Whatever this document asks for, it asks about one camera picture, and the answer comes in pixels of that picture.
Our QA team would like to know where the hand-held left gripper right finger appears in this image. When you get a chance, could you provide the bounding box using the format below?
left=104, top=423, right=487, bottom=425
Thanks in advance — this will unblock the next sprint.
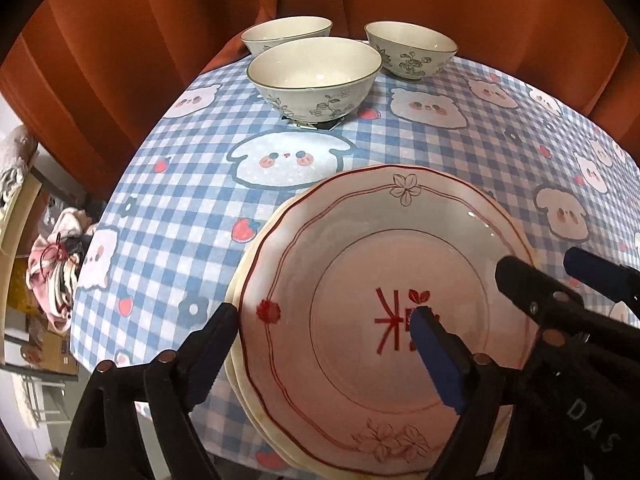
left=409, top=305, right=516, bottom=480

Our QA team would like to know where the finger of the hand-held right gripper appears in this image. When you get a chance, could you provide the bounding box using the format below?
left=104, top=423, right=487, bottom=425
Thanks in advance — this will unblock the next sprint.
left=562, top=246, right=640, bottom=318
left=495, top=255, right=586, bottom=331

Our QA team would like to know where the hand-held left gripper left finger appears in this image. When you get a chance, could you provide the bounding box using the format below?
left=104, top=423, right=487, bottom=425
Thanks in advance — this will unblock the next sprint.
left=60, top=301, right=240, bottom=480

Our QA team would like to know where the round yellow floral plate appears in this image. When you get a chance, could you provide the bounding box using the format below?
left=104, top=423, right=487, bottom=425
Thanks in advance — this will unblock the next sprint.
left=224, top=300, right=321, bottom=478

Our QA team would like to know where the white plate with red print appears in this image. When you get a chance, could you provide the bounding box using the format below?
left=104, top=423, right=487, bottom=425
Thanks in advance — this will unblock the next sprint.
left=238, top=164, right=543, bottom=476

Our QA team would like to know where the small green floral bowl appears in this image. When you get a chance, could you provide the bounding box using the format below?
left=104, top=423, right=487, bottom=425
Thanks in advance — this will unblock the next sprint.
left=364, top=21, right=459, bottom=82
left=241, top=16, right=334, bottom=58
left=247, top=36, right=383, bottom=126

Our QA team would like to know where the blue checked bear tablecloth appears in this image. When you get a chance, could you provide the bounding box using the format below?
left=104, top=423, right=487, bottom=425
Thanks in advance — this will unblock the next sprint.
left=70, top=35, right=640, bottom=466

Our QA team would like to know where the cardboard box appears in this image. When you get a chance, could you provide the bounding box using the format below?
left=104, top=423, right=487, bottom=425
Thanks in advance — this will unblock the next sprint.
left=20, top=327, right=81, bottom=377

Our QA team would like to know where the pile of clothes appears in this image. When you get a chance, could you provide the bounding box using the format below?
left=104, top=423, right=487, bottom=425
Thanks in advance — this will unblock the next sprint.
left=27, top=206, right=103, bottom=333

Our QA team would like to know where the white fluffy cloth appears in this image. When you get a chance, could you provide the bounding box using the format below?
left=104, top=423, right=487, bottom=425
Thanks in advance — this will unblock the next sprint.
left=0, top=125, right=41, bottom=206

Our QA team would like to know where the orange curtain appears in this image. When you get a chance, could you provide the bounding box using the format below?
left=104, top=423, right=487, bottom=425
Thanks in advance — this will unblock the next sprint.
left=0, top=0, right=640, bottom=201

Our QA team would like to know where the pale wooden shelf frame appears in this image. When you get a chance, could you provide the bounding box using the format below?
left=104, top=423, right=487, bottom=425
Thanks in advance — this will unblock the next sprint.
left=0, top=170, right=45, bottom=366

